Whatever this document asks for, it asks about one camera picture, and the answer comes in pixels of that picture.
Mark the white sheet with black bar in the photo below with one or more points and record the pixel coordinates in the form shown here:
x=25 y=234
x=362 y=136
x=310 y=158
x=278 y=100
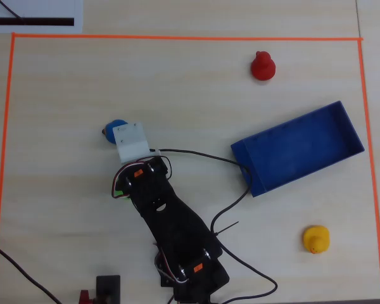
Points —
x=35 y=9

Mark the yellow rubber duck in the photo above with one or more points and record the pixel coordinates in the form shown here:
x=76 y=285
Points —
x=316 y=239

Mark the black zip tie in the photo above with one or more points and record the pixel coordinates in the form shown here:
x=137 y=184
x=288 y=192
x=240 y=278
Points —
x=226 y=228

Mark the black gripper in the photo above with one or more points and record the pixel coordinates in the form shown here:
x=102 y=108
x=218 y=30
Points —
x=123 y=196

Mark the black table clamp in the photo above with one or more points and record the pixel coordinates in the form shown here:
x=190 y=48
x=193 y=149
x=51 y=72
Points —
x=107 y=286

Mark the blue plastic box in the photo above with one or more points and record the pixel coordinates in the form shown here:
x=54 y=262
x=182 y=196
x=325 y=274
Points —
x=297 y=149

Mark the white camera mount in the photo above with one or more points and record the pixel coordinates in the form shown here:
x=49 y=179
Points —
x=131 y=142

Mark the red rubber duck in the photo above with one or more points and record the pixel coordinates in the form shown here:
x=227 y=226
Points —
x=263 y=67

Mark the orange tape strip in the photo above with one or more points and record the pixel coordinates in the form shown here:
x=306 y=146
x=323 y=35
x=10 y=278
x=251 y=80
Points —
x=177 y=37
x=372 y=164
x=3 y=152

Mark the blue rubber duck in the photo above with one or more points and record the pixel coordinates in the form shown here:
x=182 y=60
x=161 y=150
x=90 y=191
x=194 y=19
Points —
x=114 y=128

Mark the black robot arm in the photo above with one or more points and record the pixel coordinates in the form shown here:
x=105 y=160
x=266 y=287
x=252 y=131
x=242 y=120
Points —
x=180 y=228

